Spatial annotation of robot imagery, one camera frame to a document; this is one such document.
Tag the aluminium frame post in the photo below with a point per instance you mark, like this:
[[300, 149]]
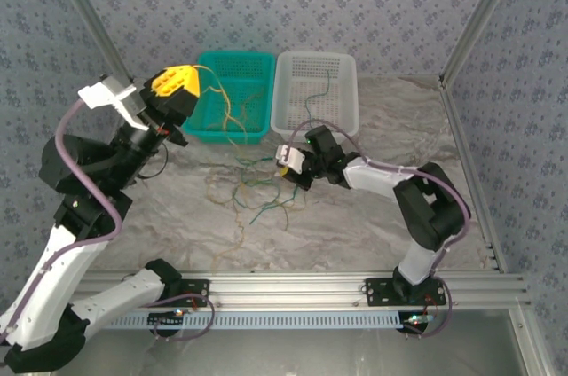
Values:
[[481, 17], [92, 17]]

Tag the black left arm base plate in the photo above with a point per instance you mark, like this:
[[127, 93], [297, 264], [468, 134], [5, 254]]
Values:
[[195, 294]]

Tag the teal plastic basket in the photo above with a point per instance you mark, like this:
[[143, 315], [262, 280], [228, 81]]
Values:
[[208, 137]]

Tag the grey metal lower panel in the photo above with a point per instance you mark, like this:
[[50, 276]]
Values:
[[288, 354]]

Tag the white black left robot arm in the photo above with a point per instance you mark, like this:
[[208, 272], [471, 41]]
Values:
[[71, 269]]

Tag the white plastic basket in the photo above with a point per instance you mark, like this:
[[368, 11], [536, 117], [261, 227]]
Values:
[[351, 101]]

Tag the black right controller board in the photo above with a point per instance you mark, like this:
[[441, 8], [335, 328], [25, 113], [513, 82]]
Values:
[[415, 325]]

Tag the aluminium left frame post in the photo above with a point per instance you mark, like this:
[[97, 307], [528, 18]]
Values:
[[92, 17]]

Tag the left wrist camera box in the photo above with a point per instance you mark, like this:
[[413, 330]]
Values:
[[106, 94]]

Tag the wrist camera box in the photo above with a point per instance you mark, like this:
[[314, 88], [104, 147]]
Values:
[[106, 94], [290, 156]]

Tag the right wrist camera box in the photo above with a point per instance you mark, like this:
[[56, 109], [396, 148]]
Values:
[[290, 156]]

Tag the aluminium mounting rail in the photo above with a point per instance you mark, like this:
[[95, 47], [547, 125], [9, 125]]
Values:
[[288, 289]]

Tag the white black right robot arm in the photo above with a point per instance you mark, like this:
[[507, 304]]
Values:
[[373, 178]]

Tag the black controller board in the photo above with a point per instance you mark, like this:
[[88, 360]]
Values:
[[415, 325], [166, 323]]

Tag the black left controller board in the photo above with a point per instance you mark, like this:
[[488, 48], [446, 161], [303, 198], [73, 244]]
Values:
[[166, 323]]

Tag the aluminium right table rail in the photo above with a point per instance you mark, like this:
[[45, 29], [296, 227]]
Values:
[[461, 136]]

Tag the aluminium right frame post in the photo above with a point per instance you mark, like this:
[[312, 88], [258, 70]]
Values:
[[481, 17]]

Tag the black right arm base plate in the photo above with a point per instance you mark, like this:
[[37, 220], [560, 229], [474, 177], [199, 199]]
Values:
[[379, 292]]

